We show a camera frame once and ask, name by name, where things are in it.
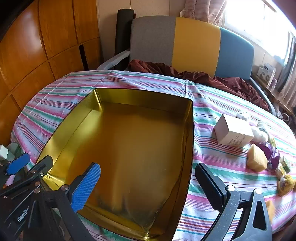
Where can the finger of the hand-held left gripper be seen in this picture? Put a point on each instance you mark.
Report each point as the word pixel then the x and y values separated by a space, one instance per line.
pixel 18 164
pixel 42 165

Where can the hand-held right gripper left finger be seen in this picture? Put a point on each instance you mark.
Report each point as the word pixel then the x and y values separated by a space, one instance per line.
pixel 85 185

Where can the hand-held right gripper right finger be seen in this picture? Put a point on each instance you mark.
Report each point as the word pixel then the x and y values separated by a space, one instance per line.
pixel 211 185

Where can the white cardboard box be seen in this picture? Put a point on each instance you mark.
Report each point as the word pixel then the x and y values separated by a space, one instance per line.
pixel 233 132

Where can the gold tin box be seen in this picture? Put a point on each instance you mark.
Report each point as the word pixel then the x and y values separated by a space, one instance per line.
pixel 138 150

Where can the purple snack packet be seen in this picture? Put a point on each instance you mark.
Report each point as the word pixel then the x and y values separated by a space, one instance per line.
pixel 272 155

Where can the green yellow noodle packet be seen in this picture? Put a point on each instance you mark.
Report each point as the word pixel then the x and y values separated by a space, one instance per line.
pixel 272 141

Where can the small white green box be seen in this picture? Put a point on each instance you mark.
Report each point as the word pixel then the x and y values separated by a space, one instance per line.
pixel 4 153

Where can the white plastic-wrapped bundle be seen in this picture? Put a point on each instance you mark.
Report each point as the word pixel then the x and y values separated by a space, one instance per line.
pixel 244 115
pixel 259 135

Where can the cream grey rolled towel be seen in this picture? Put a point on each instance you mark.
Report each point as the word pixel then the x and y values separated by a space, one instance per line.
pixel 262 125

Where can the maroon blanket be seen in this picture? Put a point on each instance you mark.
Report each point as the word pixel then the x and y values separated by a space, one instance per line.
pixel 231 85

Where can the wooden side table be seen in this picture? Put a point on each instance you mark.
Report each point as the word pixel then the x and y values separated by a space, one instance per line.
pixel 275 97

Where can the wooden wardrobe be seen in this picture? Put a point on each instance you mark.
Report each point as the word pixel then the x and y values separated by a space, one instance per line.
pixel 34 46

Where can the white boxes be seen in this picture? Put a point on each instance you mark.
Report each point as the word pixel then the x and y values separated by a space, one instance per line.
pixel 267 73

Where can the pink curtain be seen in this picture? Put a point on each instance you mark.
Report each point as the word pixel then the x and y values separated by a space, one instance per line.
pixel 203 11
pixel 288 76

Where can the grey yellow blue headboard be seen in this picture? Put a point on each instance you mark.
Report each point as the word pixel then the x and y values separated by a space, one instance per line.
pixel 196 46

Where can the black rolled mat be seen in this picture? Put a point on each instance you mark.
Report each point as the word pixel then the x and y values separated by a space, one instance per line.
pixel 123 34

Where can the window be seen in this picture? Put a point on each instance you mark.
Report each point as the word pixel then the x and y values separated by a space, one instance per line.
pixel 254 20

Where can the grey bed side rail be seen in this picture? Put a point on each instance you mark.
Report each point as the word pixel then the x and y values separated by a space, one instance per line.
pixel 113 60
pixel 263 95

